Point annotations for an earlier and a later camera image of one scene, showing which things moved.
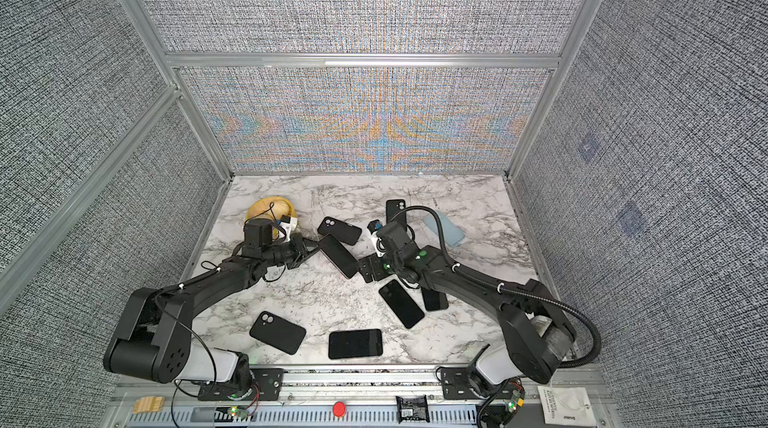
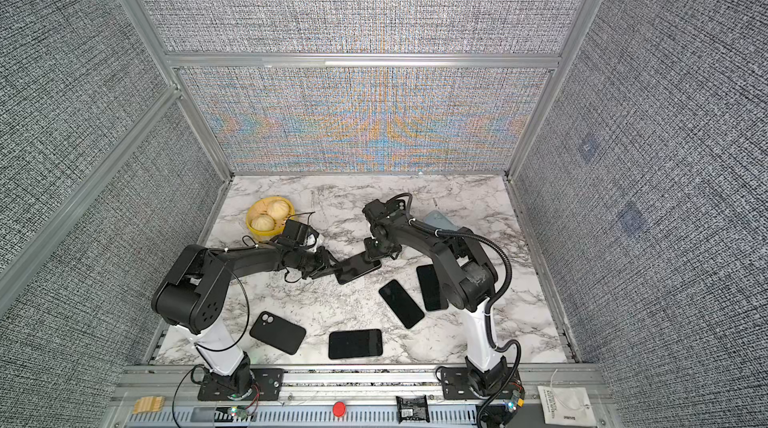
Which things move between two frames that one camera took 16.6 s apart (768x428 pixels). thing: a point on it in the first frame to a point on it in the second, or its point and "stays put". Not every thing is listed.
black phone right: x=434 y=300 stays put
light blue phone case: x=452 y=233 stays put
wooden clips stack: x=149 y=403 stays put
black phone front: x=347 y=344 stays put
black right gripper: x=373 y=261 to x=368 y=250
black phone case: x=346 y=233 to x=354 y=267
